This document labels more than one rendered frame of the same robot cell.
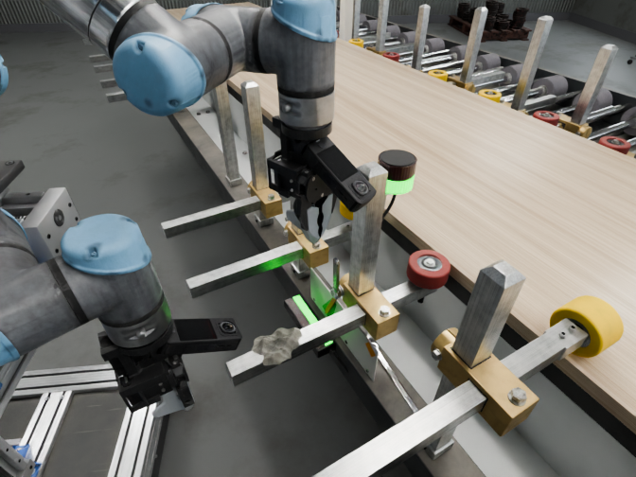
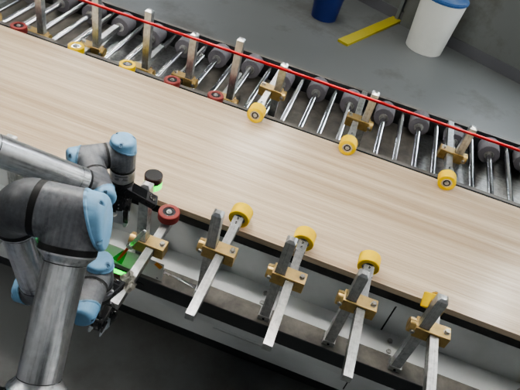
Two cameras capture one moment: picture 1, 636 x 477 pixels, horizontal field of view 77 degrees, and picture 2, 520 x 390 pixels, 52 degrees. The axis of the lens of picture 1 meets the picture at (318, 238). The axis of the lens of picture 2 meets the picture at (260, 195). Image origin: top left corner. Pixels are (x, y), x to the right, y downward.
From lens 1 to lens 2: 1.25 m
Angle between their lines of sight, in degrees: 40
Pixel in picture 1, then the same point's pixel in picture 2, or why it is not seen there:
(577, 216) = (217, 156)
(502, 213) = (184, 168)
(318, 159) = (133, 193)
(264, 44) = (113, 162)
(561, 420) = (243, 255)
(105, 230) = (102, 257)
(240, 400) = not seen: hidden behind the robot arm
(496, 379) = (224, 248)
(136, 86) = not seen: hidden behind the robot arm
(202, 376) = not seen: outside the picture
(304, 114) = (128, 179)
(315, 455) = (110, 365)
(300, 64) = (128, 164)
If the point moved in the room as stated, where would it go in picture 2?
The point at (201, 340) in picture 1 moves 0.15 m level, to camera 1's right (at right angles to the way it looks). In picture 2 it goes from (116, 289) to (158, 267)
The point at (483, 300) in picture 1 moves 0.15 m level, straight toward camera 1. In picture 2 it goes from (214, 224) to (221, 260)
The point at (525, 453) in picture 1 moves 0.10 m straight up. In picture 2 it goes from (234, 278) to (238, 262)
